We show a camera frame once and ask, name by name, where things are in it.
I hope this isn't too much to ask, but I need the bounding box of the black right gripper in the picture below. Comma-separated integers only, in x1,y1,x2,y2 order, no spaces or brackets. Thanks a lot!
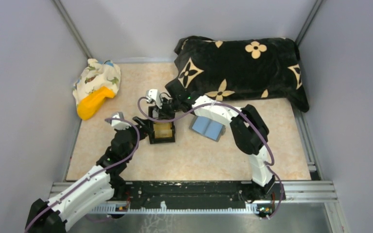
154,97,181,122

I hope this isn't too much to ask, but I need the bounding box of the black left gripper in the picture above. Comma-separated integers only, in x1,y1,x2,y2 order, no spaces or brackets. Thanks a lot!
114,116,153,161

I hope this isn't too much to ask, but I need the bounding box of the black compartment tray box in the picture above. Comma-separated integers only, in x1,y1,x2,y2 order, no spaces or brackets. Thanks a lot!
148,106,175,144

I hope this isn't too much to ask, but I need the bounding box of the grey card holder wallet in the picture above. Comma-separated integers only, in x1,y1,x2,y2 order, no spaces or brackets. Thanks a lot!
189,116,226,142

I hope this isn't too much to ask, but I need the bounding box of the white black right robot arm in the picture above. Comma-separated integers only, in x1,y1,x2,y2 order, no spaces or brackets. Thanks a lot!
146,80,276,200

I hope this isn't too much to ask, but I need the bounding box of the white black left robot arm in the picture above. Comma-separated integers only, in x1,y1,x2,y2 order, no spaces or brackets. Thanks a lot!
24,117,152,233

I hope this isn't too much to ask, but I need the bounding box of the yellow cloth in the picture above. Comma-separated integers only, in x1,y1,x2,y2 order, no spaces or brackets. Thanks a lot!
77,86,116,120

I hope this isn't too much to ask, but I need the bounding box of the dinosaur print cloth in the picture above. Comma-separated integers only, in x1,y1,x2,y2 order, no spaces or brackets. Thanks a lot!
72,59,121,104

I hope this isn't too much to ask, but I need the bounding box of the black floral pillow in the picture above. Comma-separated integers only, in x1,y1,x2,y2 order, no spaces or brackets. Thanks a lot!
174,36,310,112

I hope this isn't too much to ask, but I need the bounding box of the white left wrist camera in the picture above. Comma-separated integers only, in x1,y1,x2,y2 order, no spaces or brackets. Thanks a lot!
108,112,131,131

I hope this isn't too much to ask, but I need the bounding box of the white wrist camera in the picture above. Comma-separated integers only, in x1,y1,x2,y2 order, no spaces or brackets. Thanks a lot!
145,89,162,109
108,112,131,131

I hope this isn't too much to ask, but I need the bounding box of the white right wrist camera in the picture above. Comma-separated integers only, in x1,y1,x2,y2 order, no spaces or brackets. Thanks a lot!
145,89,162,109

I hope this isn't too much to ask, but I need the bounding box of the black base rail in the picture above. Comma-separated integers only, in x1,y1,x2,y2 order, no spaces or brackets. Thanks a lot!
111,180,286,210

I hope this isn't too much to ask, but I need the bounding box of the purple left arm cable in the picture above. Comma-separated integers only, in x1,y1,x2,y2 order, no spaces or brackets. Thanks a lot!
24,117,141,233

